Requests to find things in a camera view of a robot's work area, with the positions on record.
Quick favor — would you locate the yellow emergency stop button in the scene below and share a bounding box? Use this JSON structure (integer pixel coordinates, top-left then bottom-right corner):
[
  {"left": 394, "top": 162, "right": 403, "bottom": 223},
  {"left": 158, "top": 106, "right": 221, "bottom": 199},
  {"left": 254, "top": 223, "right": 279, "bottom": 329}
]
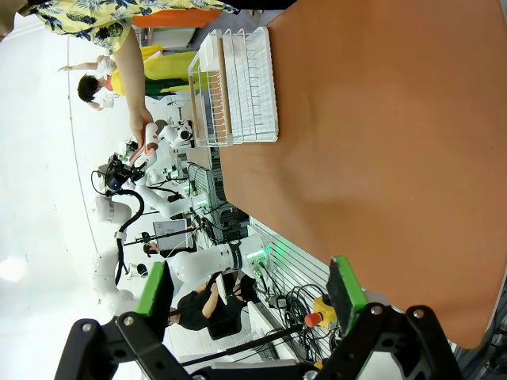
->
[{"left": 303, "top": 295, "right": 338, "bottom": 330}]

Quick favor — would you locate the person in pineapple shirt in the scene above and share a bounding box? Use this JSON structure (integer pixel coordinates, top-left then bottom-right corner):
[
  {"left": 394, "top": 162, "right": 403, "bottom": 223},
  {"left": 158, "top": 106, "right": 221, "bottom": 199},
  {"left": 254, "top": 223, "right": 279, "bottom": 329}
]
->
[{"left": 29, "top": 0, "right": 240, "bottom": 55}]

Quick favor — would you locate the black cable bundle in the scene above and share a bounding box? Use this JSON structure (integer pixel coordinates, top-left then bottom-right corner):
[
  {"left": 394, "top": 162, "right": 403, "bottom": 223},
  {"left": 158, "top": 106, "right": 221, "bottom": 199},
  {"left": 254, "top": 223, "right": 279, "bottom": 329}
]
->
[{"left": 253, "top": 268, "right": 345, "bottom": 363}]

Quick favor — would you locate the white cutlery holder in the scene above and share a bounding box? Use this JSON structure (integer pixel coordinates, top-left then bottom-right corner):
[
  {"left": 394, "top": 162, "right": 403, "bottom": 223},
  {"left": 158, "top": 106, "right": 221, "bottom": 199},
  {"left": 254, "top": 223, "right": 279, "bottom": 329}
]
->
[{"left": 199, "top": 32, "right": 220, "bottom": 74}]

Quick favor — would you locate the white wire dish rack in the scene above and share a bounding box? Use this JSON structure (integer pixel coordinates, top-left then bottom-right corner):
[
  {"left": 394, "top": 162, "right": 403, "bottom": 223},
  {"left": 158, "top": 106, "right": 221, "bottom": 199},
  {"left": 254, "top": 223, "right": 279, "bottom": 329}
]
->
[{"left": 186, "top": 26, "right": 280, "bottom": 148}]

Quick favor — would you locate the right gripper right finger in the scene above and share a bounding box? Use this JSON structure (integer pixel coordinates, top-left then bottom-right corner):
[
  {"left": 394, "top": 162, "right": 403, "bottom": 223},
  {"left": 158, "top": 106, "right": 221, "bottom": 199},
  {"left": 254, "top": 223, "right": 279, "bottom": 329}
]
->
[{"left": 316, "top": 256, "right": 464, "bottom": 380}]

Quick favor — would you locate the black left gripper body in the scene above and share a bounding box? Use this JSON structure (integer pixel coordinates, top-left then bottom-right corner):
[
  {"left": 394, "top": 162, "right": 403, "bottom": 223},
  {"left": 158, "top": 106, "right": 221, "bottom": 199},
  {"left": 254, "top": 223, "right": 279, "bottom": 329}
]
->
[{"left": 101, "top": 155, "right": 146, "bottom": 196}]

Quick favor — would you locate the grey monitor screen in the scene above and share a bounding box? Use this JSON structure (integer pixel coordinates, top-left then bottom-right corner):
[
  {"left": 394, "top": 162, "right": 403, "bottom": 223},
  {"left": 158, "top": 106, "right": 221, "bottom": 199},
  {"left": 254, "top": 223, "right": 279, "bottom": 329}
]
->
[{"left": 152, "top": 219, "right": 190, "bottom": 253}]

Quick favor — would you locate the green cloth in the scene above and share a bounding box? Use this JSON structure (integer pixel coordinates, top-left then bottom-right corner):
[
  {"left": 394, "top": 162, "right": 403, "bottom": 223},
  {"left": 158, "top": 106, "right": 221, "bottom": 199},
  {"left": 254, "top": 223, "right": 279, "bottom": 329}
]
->
[{"left": 144, "top": 76, "right": 192, "bottom": 96}]

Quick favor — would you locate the person's right hand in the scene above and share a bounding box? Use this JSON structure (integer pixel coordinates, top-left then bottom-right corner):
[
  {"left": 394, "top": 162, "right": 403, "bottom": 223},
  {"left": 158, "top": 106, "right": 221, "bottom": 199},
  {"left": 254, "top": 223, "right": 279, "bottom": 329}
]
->
[{"left": 128, "top": 107, "right": 154, "bottom": 150}]

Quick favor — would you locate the seated person in black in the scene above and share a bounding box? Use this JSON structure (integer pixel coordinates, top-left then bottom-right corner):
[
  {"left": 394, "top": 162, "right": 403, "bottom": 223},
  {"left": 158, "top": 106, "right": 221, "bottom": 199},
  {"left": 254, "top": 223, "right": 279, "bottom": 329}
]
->
[{"left": 168, "top": 272, "right": 261, "bottom": 341}]

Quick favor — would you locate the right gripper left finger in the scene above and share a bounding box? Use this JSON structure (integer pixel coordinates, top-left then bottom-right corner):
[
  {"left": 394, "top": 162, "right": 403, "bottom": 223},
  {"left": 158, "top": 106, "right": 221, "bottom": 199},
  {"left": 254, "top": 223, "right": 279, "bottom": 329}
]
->
[{"left": 55, "top": 260, "right": 192, "bottom": 380}]

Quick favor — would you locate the black-haired background person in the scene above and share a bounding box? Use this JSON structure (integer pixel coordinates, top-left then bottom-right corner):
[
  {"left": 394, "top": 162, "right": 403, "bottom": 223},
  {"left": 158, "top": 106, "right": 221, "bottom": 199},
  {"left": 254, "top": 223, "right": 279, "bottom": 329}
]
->
[{"left": 58, "top": 55, "right": 127, "bottom": 112}]

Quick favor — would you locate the orange cloth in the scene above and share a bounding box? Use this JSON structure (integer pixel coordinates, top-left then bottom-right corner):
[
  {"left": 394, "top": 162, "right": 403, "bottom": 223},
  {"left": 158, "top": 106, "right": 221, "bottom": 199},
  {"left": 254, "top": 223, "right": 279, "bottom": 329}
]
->
[{"left": 132, "top": 8, "right": 222, "bottom": 29}]

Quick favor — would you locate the yellow cloth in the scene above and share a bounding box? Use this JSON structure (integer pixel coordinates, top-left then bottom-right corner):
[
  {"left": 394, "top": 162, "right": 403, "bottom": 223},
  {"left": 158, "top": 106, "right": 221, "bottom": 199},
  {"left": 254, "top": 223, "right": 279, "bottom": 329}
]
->
[{"left": 141, "top": 44, "right": 200, "bottom": 82}]

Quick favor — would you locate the person's right forearm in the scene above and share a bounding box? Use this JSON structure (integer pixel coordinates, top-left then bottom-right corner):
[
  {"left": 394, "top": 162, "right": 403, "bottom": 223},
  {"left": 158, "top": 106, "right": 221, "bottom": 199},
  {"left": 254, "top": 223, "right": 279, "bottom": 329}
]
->
[{"left": 113, "top": 26, "right": 154, "bottom": 127}]

